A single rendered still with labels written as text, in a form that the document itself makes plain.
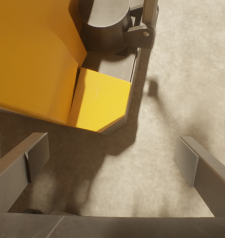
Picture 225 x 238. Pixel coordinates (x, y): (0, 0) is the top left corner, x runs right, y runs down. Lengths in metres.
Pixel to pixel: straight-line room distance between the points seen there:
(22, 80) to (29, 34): 0.09
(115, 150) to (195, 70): 0.62
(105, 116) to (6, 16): 0.38
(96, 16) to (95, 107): 0.29
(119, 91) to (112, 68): 0.12
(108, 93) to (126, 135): 0.37
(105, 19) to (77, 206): 0.86
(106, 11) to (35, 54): 0.30
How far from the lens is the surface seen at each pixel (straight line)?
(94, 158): 0.93
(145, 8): 0.58
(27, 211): 1.00
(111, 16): 0.61
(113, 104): 0.59
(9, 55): 0.37
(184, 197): 0.99
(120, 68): 0.68
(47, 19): 0.45
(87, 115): 0.57
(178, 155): 0.17
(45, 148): 0.16
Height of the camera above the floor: 0.91
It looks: 80 degrees down
